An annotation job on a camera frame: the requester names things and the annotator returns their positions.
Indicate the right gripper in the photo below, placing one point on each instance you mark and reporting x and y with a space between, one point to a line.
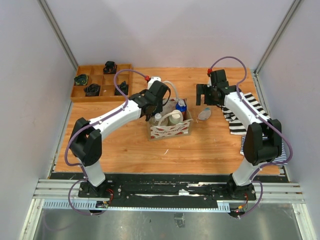
200 93

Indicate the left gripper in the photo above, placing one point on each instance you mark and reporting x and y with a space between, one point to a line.
152 110

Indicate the pink cap bottle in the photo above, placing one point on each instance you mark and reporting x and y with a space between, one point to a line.
204 114

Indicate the blue spray bottle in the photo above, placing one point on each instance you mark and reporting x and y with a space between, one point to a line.
182 107

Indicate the watermelon print canvas bag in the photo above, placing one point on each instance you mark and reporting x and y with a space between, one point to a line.
170 131

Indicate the wooden compartment tray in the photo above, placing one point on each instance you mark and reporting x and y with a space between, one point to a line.
106 82

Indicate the black white striped cloth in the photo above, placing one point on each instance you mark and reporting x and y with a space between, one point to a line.
241 111

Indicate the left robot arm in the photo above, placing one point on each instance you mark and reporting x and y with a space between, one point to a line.
87 135

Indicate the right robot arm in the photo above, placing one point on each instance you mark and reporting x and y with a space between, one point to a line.
262 143

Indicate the white cap clear bottle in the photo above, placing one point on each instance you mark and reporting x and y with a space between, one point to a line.
157 120

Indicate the large cream lid bottle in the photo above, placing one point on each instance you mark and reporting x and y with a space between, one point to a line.
176 117

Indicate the dark rolled sock right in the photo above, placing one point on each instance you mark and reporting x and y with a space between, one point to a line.
124 87

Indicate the dark rolled sock orange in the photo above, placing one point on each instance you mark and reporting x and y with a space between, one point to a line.
110 67

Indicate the dark rolled sock centre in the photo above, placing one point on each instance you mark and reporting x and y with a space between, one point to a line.
93 90

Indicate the dark rolled sock green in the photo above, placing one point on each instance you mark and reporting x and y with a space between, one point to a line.
81 80

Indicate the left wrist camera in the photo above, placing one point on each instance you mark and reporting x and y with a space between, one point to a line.
152 80

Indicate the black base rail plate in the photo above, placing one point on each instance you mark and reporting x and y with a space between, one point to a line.
167 190

